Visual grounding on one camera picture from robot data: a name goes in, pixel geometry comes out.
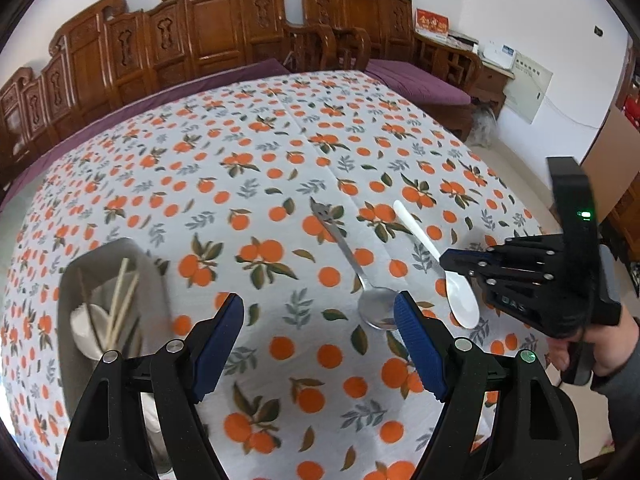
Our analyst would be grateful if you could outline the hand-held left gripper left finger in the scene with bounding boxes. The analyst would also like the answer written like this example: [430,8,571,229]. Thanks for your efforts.
[57,292,246,480]

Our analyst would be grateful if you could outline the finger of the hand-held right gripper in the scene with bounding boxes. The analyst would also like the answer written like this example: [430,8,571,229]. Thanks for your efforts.
[438,248,557,294]
[479,233,569,267]

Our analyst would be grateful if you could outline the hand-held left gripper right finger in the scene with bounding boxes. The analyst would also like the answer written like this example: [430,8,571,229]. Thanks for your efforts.
[392,291,583,480]

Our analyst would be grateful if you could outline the white plastic spoon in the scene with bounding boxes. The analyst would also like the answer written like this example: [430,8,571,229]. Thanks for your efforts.
[392,200,481,329]

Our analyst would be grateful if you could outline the metal spoon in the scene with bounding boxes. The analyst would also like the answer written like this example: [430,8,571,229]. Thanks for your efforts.
[309,197,402,331]

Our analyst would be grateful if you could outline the light wooden chopstick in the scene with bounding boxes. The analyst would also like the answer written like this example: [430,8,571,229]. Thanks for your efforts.
[110,272,141,348]
[105,258,129,351]

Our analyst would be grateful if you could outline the grey utensil container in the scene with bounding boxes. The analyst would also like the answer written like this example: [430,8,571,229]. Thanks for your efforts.
[56,238,174,477]

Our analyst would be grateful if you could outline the person's right forearm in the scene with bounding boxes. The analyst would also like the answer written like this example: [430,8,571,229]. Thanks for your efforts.
[589,352,640,463]

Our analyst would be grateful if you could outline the person's right hand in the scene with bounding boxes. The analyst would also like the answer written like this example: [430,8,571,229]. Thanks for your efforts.
[547,307,640,379]

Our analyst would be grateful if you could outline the tan board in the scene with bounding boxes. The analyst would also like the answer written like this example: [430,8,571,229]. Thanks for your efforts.
[581,106,640,213]

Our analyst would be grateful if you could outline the white plastic bag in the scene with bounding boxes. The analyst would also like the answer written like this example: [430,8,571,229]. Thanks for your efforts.
[471,104,497,149]

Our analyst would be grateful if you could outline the white ceramic spoon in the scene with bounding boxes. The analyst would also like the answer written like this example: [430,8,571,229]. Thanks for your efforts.
[70,303,109,362]

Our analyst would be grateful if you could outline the orange print tablecloth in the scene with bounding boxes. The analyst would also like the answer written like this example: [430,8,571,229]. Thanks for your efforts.
[0,70,547,480]

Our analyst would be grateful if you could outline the wooden side table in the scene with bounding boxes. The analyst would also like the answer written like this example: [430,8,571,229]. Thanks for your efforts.
[472,66,516,117]

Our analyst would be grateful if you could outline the white electronic device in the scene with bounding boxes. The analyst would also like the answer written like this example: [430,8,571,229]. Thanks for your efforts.
[479,43,516,69]

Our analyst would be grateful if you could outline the red box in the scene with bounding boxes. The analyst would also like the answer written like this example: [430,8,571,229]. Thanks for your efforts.
[415,8,450,44]

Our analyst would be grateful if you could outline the carved wooden armchair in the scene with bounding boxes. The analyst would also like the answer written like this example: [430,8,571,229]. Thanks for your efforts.
[301,0,483,97]

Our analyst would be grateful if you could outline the carved wooden bench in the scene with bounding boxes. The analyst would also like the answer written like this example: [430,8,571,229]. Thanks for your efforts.
[0,0,337,173]

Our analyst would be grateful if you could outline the beige wall panel box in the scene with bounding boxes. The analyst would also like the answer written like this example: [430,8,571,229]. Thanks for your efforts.
[502,52,554,124]

